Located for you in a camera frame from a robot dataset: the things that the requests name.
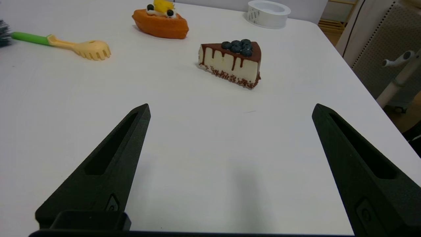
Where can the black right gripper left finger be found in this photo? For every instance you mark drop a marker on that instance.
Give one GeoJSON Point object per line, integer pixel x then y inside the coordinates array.
{"type": "Point", "coordinates": [108, 171]}

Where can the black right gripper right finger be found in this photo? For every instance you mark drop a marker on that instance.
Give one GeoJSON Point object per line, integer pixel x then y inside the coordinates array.
{"type": "Point", "coordinates": [368, 184]}

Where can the white desk leg with crank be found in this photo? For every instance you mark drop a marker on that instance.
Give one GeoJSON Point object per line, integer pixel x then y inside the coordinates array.
{"type": "Point", "coordinates": [399, 79]}

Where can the white perforated panel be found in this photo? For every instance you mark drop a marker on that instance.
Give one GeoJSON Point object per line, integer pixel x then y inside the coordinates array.
{"type": "Point", "coordinates": [378, 36]}

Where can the orange toy fruit tart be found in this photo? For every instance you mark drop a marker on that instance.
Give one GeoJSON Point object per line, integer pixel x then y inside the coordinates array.
{"type": "Point", "coordinates": [161, 24]}

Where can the toy chocolate blueberry cake slice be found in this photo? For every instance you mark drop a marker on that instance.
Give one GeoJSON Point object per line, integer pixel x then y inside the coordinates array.
{"type": "Point", "coordinates": [236, 64]}

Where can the wooden shelf rack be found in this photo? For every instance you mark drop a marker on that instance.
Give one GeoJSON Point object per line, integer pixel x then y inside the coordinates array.
{"type": "Point", "coordinates": [335, 19]}

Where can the white round dish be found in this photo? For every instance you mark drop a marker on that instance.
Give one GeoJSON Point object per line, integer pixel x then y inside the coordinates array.
{"type": "Point", "coordinates": [268, 13]}

